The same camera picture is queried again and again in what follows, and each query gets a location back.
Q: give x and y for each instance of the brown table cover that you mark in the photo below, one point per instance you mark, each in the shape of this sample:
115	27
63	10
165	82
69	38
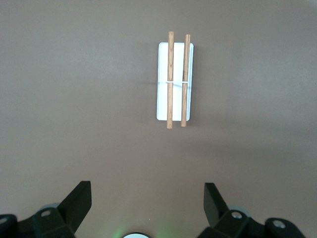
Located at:
74	99

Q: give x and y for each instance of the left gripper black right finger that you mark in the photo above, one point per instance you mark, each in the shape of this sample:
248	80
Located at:
235	223

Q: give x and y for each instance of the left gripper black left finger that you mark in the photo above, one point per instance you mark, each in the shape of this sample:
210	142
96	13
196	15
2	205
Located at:
49	223

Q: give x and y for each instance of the white rack with wooden rods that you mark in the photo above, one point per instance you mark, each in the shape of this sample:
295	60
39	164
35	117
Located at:
177	104

